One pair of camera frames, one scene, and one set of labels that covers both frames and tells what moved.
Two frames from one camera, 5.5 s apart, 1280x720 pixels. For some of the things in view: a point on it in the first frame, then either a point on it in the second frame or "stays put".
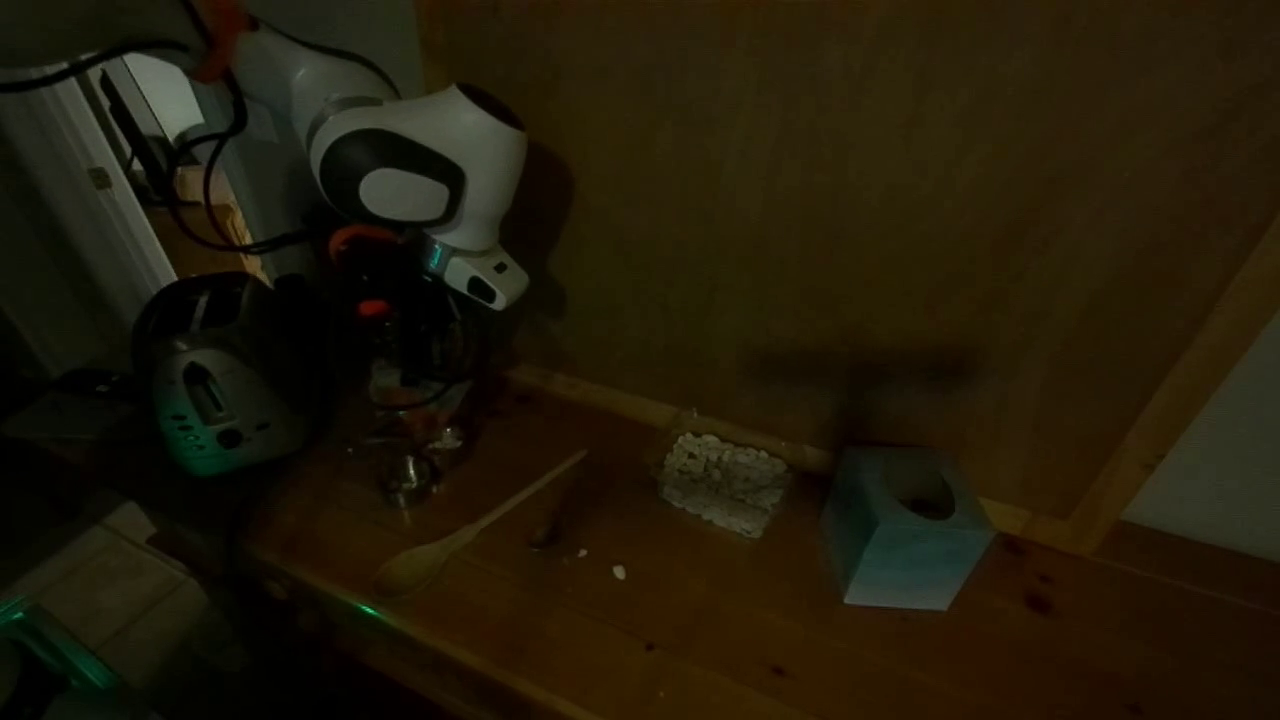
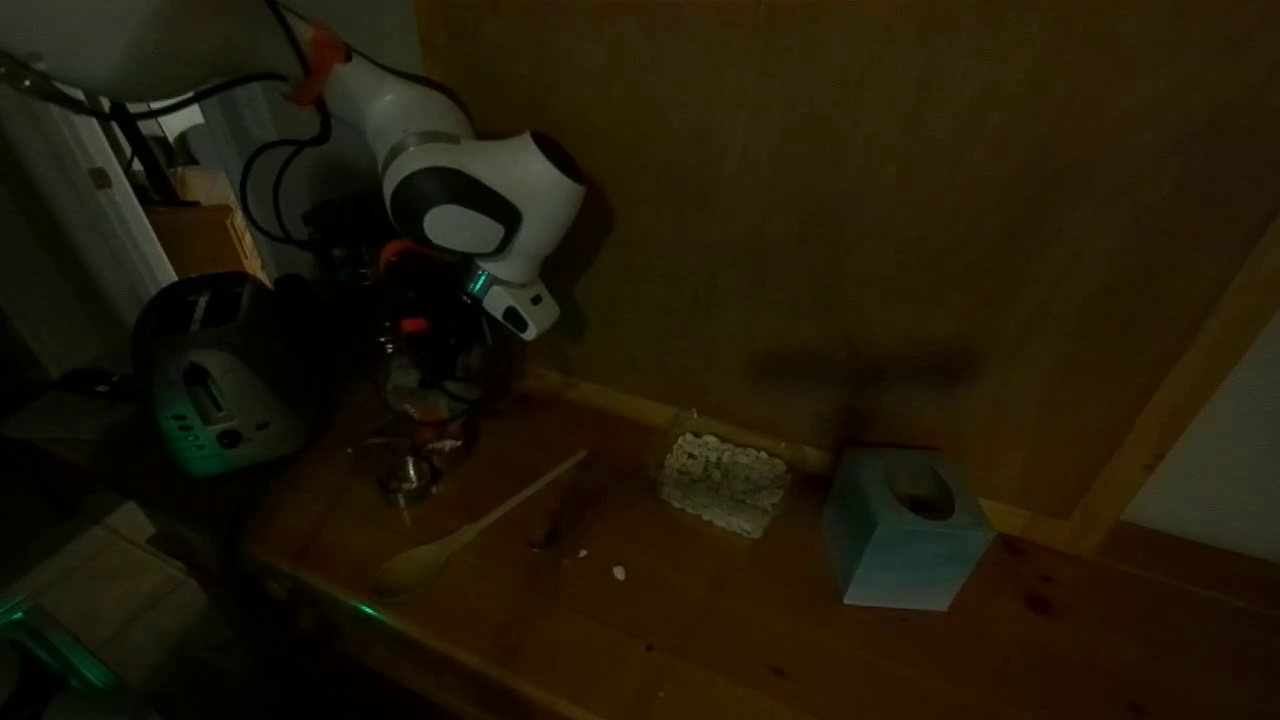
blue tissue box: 903,530 stays put
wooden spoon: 447,551 stays put
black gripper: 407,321 -> 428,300
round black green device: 229,373 stays put
